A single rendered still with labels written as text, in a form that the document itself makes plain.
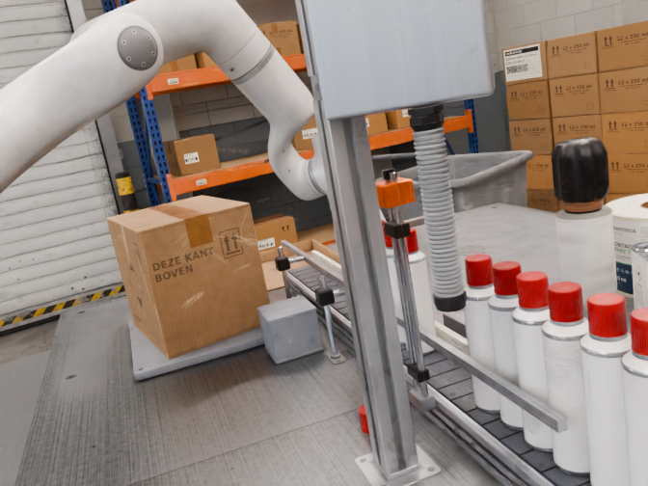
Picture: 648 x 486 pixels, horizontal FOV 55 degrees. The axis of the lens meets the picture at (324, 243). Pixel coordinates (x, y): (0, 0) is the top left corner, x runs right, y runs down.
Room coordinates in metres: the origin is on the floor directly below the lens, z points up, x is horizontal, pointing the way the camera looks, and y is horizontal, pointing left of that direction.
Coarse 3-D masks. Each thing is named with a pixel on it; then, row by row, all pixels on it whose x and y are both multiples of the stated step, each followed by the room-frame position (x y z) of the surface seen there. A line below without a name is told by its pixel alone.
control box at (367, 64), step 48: (336, 0) 0.64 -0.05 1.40; (384, 0) 0.63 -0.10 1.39; (432, 0) 0.61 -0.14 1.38; (480, 0) 0.60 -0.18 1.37; (336, 48) 0.64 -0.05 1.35; (384, 48) 0.63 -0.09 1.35; (432, 48) 0.61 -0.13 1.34; (480, 48) 0.60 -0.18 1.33; (336, 96) 0.65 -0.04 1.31; (384, 96) 0.63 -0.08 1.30; (432, 96) 0.62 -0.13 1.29; (480, 96) 0.60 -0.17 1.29
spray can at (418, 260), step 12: (408, 240) 0.93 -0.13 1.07; (408, 252) 0.93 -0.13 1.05; (420, 252) 0.94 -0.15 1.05; (420, 264) 0.93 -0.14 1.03; (396, 276) 0.94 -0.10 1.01; (420, 276) 0.92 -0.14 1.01; (420, 288) 0.92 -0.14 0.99; (420, 300) 0.92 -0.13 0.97; (420, 312) 0.92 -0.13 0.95; (432, 312) 0.94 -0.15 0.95; (420, 324) 0.92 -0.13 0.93; (432, 324) 0.93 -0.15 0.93; (432, 348) 0.93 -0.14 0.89
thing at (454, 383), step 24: (312, 288) 1.38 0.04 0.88; (336, 288) 1.35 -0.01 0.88; (408, 360) 0.92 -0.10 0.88; (432, 360) 0.90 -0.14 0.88; (432, 384) 0.82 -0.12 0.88; (456, 384) 0.81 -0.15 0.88; (504, 432) 0.67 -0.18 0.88; (528, 456) 0.62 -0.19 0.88; (552, 456) 0.61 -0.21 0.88; (552, 480) 0.57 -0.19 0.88; (576, 480) 0.56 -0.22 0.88
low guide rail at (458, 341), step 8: (312, 256) 1.60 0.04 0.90; (320, 256) 1.53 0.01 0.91; (328, 264) 1.47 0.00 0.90; (336, 264) 1.43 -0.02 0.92; (440, 328) 0.94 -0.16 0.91; (440, 336) 0.94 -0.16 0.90; (448, 336) 0.91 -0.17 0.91; (456, 336) 0.90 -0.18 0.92; (456, 344) 0.89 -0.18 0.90; (464, 344) 0.87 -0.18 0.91; (464, 352) 0.87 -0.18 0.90
